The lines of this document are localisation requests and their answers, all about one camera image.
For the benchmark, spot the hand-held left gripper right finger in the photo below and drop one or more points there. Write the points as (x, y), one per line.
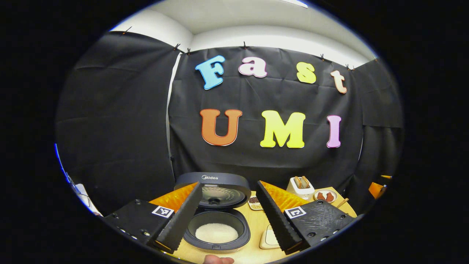
(276, 220)

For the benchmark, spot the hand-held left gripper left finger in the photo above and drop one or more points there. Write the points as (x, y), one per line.
(183, 220)

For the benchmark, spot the white rice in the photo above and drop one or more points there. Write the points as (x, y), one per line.
(217, 233)

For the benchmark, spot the dark grey rice cooker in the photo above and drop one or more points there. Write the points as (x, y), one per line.
(220, 183)

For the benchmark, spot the clear rectangular rice container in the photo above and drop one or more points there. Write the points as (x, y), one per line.
(267, 244)

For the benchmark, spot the white divided grain dish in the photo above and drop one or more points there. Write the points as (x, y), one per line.
(254, 203)

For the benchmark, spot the white toaster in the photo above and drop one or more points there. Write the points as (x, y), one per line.
(298, 192)

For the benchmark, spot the toast slice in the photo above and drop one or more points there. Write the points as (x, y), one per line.
(298, 182)
(305, 181)

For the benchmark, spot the round plate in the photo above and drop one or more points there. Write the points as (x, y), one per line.
(331, 201)

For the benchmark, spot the brown food piece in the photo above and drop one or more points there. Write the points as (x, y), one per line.
(321, 195)
(329, 197)

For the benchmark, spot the black backdrop cloth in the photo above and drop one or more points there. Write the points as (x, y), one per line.
(256, 157)

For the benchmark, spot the ceiling light panel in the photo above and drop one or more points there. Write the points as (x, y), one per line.
(296, 3)

